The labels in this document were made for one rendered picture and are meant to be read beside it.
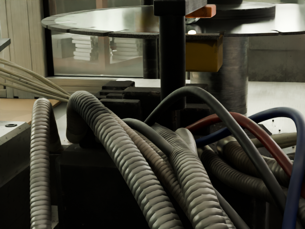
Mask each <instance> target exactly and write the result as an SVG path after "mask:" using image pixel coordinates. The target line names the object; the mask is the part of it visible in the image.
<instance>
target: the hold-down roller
mask: <svg viewBox="0 0 305 229"><path fill-rule="evenodd" d="M199 19H200V18H185V23H186V24H192V23H194V22H196V21H198V20H199Z"/></svg>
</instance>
